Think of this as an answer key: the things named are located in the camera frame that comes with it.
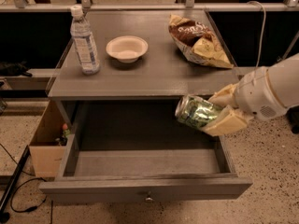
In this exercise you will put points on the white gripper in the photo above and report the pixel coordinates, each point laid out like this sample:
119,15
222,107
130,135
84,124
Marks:
253,92

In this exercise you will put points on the green soda can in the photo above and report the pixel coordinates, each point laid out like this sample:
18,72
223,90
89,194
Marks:
196,112

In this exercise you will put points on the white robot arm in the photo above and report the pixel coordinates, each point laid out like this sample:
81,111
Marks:
284,80

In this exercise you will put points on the grey cabinet with top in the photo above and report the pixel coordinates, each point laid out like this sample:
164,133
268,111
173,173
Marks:
161,72

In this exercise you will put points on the open grey top drawer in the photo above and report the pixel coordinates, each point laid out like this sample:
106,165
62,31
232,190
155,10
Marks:
118,151

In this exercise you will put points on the metal drawer knob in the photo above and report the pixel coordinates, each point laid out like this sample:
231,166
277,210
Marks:
148,198

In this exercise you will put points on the brown yellow chip bag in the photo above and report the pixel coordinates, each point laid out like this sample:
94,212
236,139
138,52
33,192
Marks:
198,43

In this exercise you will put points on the white paper bowl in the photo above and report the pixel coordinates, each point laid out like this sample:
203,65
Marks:
127,49

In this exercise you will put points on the green bottle in box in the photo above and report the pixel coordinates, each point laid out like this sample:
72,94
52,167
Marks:
63,138

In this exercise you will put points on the clear plastic water bottle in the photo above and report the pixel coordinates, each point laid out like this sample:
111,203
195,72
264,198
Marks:
83,39

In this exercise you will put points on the cardboard box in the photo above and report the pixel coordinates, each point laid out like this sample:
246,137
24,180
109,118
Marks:
45,148

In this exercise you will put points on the black object on ledge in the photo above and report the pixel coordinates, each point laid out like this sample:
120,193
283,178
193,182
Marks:
14,69

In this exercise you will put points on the black bar on floor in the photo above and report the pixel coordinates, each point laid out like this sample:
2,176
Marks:
12,181

